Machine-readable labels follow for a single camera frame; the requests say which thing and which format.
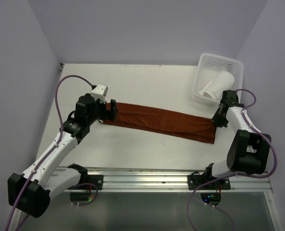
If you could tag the white towel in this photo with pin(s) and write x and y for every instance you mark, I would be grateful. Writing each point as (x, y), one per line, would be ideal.
(214, 89)

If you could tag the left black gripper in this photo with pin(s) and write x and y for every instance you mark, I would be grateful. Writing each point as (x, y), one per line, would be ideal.
(109, 115)

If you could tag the brown towel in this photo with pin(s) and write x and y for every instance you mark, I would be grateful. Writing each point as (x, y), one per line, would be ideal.
(165, 122)

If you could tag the white plastic basket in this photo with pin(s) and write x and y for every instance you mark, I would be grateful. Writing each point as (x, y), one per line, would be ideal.
(215, 74)

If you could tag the aluminium mounting rail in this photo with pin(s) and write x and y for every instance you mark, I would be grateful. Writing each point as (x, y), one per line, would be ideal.
(162, 180)

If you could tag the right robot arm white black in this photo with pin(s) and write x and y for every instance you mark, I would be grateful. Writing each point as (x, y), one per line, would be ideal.
(248, 153)

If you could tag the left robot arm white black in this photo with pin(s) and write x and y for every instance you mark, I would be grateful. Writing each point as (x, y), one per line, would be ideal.
(33, 190)

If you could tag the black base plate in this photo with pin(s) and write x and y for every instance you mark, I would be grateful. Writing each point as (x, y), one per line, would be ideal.
(96, 179)
(196, 179)

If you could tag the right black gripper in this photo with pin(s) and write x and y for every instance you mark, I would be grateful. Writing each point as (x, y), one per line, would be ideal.
(217, 122)

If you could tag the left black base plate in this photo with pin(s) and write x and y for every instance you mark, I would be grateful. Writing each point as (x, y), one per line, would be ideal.
(96, 179)

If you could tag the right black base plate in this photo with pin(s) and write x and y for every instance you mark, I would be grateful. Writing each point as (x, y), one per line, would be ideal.
(196, 179)

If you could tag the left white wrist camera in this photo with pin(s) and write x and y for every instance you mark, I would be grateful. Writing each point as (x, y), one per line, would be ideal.
(99, 92)

